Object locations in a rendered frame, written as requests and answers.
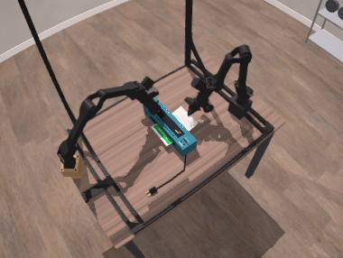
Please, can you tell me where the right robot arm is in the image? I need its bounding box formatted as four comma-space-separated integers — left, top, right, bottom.
57, 76, 159, 169

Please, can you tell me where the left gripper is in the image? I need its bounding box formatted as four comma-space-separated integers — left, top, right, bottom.
184, 92, 209, 116

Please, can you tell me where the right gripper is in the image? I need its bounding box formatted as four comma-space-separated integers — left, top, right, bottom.
138, 93, 161, 115

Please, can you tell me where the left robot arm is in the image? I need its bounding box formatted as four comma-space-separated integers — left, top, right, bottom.
191, 44, 252, 113

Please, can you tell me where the white printed document sheet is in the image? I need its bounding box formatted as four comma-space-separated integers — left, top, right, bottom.
152, 106, 197, 146

